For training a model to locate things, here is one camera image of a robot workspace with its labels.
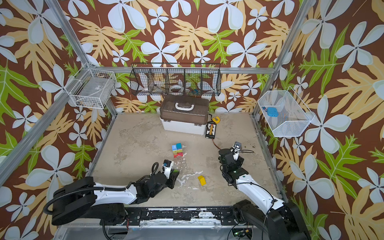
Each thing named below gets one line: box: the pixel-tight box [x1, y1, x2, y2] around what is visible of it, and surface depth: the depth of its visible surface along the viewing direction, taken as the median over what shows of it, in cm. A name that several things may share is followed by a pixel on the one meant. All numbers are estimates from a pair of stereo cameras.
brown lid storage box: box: [159, 94, 210, 135], surface depth 98 cm
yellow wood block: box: [198, 175, 207, 186], surface depth 87 cm
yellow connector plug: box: [212, 116, 221, 124], surface depth 117 cm
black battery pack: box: [205, 121, 217, 140], surface depth 110 cm
